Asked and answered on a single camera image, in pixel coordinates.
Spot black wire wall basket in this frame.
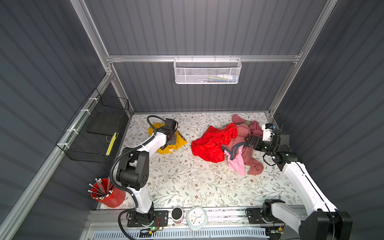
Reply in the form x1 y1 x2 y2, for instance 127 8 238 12
56 90 130 164

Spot white wire wall basket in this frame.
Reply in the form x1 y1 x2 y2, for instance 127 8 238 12
173 57 242 85

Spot red pencil cup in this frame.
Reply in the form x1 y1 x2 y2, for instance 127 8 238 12
88 178 126 208

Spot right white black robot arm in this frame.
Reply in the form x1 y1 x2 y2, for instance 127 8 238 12
245 124 353 240

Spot yellow green marker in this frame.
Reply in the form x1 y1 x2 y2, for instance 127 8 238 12
106 132 118 156

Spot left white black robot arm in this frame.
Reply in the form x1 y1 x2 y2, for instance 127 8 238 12
109 115 178 226

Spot light pink cloth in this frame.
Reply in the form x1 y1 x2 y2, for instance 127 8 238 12
222 142 247 177

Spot red cloth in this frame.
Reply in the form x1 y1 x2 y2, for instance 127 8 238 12
191 123 238 164

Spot mint green alarm clock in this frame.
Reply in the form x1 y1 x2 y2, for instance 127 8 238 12
186 206 208 231

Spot pink black mug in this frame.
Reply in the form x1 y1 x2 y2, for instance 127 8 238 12
171 207 184 224

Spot dusty pink cloth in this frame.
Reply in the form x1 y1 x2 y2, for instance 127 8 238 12
222 115 264 177

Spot yellow t-shirt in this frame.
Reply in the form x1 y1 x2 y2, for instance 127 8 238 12
148 122 187 155

